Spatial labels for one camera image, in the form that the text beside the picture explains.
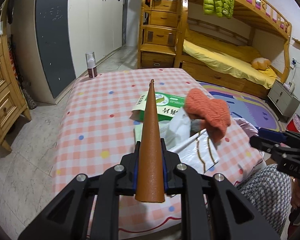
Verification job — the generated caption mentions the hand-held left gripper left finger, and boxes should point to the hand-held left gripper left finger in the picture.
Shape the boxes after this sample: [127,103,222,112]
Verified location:
[17,140,140,240]

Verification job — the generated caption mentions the white and grey wardrobe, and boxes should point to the white and grey wardrobe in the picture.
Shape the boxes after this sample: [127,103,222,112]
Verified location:
[35,0,127,105]

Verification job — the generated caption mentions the dark patterned cloth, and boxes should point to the dark patterned cloth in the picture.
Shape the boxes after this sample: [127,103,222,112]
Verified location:
[21,81,37,110]

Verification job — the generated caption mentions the brown paper cone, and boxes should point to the brown paper cone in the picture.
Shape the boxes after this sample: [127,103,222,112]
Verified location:
[134,79,166,203]

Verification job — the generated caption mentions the pastel rainbow rug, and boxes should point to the pastel rainbow rug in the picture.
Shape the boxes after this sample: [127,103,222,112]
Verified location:
[197,81,282,133]

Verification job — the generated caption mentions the red waste bin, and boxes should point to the red waste bin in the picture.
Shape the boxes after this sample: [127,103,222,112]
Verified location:
[287,114,300,133]

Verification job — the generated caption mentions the orange knitted cloth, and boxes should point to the orange knitted cloth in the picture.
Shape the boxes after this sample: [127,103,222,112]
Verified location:
[184,88,232,143]

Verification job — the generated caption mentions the orange plush pillow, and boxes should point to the orange plush pillow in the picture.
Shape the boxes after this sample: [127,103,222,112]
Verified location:
[251,57,272,70]

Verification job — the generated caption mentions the pink checkered tablecloth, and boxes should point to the pink checkered tablecloth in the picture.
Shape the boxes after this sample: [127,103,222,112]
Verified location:
[52,67,265,230]

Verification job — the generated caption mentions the white plastic bag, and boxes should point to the white plastic bag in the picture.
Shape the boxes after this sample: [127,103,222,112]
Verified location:
[160,107,222,174]

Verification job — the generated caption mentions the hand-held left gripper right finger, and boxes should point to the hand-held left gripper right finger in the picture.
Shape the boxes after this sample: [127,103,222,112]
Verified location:
[161,138,282,240]

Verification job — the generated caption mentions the wooden cabinet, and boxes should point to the wooden cabinet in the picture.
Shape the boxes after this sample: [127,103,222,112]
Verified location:
[0,0,32,152]

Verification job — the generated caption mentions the person's right hand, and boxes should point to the person's right hand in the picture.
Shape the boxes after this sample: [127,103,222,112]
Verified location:
[291,179,300,211]

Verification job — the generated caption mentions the green white printed carton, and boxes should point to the green white printed carton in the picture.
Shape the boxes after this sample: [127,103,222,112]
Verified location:
[131,92,188,125]

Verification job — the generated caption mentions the dark red spray bottle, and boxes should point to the dark red spray bottle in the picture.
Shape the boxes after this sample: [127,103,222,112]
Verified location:
[86,52,98,79]

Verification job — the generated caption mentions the grey nightstand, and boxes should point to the grey nightstand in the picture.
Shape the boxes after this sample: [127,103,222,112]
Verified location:
[267,80,300,123]

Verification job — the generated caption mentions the yellow bedsheet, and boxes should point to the yellow bedsheet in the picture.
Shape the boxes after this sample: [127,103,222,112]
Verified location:
[183,30,278,89]

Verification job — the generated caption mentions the wooden bunk bed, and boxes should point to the wooden bunk bed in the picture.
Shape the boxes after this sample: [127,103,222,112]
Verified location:
[175,0,292,99]

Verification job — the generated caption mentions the person's right leg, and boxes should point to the person's right leg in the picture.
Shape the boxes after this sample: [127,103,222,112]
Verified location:
[236,164,294,235]

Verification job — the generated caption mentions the dark hanging clothes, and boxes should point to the dark hanging clothes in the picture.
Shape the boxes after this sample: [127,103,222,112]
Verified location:
[5,0,15,25]

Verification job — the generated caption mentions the wooden stair drawers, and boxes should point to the wooden stair drawers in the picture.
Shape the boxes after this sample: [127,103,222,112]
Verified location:
[136,0,188,69]

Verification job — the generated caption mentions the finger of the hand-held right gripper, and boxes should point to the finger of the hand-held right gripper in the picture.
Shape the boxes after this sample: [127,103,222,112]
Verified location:
[259,128,300,151]
[249,135,300,178]

